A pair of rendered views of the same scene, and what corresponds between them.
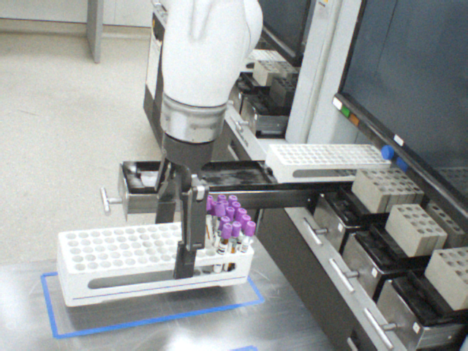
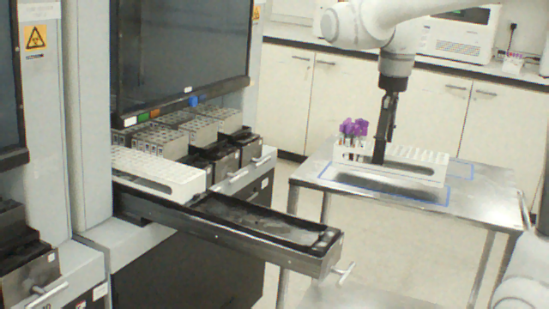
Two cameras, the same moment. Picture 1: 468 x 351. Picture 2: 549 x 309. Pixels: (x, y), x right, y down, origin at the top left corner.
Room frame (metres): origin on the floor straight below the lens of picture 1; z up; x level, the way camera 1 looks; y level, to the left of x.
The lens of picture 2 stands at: (1.82, 0.86, 1.35)
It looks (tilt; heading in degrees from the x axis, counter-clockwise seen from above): 21 degrees down; 229
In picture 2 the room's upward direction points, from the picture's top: 5 degrees clockwise
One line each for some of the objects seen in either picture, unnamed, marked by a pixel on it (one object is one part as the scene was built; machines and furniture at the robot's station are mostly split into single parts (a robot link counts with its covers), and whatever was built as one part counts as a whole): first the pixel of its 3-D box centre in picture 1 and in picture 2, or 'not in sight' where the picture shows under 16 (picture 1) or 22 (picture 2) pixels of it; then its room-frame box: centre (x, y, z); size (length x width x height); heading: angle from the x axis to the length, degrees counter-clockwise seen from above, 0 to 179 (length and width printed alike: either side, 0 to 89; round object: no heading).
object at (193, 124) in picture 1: (192, 113); (395, 63); (0.74, 0.08, 1.14); 0.09 x 0.09 x 0.06
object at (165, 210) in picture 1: (164, 219); (379, 151); (0.79, 0.10, 0.92); 0.03 x 0.01 x 0.07; 119
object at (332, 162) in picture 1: (327, 164); (145, 174); (1.28, -0.22, 0.83); 0.30 x 0.10 x 0.06; 114
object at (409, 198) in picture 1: (395, 191); (153, 143); (1.18, -0.37, 0.85); 0.12 x 0.02 x 0.06; 24
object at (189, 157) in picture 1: (186, 159); (391, 92); (0.74, 0.08, 1.07); 0.08 x 0.07 x 0.09; 29
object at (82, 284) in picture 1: (156, 258); (390, 160); (0.73, 0.10, 0.88); 0.30 x 0.10 x 0.06; 119
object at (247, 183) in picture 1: (256, 185); (205, 214); (1.21, -0.05, 0.78); 0.73 x 0.14 x 0.09; 114
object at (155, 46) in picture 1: (151, 63); not in sight; (2.85, 0.55, 0.43); 0.27 x 0.02 x 0.36; 24
